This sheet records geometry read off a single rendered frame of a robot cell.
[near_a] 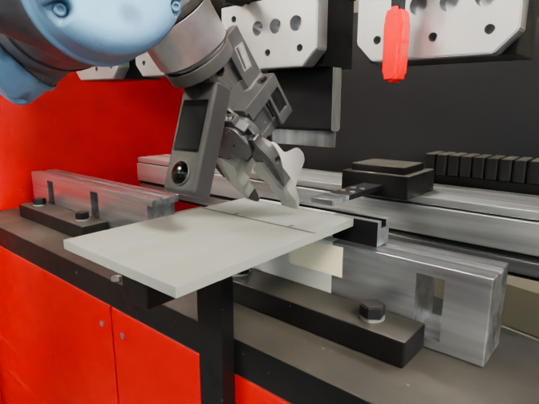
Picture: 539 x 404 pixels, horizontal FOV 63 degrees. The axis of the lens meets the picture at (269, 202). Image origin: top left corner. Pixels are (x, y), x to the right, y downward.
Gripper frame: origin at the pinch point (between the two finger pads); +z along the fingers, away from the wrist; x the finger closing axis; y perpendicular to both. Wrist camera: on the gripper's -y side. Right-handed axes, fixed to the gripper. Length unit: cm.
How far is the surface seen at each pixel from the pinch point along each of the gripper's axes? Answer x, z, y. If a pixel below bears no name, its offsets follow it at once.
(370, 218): -10.5, 5.5, 4.0
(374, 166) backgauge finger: -1.2, 14.7, 20.5
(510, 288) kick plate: 7, 187, 99
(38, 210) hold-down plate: 64, 7, -9
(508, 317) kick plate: 6, 198, 89
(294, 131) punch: 0.6, -2.7, 9.8
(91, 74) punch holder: 43.6, -12.3, 12.1
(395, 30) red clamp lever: -16.4, -15.4, 10.1
